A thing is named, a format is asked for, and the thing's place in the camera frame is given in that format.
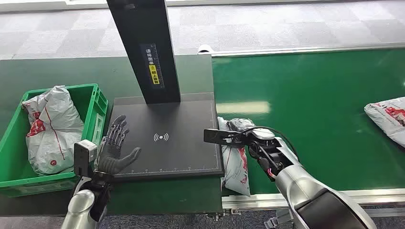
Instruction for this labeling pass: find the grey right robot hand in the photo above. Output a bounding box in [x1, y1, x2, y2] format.
[227, 118, 256, 132]

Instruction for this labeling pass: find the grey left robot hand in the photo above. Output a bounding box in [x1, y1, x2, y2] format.
[94, 115, 142, 177]

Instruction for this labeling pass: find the grey package with red print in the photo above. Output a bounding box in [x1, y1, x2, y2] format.
[21, 85, 85, 177]
[363, 96, 405, 149]
[217, 116, 255, 197]

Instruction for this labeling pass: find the black inbound scanning machine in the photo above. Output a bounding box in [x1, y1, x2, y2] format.
[106, 0, 225, 182]

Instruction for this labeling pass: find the green conveyor belt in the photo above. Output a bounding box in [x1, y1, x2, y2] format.
[212, 48, 405, 195]

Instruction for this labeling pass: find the green plastic crate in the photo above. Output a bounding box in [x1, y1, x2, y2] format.
[0, 83, 109, 198]

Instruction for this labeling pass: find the yellow warning sticker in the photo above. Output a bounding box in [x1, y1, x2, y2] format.
[149, 64, 161, 85]

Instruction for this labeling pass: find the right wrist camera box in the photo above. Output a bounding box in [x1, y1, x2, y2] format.
[203, 128, 251, 148]

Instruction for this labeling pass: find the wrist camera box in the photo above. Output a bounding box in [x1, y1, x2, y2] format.
[73, 139, 98, 177]
[203, 128, 251, 148]

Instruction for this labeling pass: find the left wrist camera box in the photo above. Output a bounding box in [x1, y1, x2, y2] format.
[73, 139, 98, 177]

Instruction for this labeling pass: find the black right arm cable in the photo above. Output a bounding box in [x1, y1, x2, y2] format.
[232, 126, 300, 166]

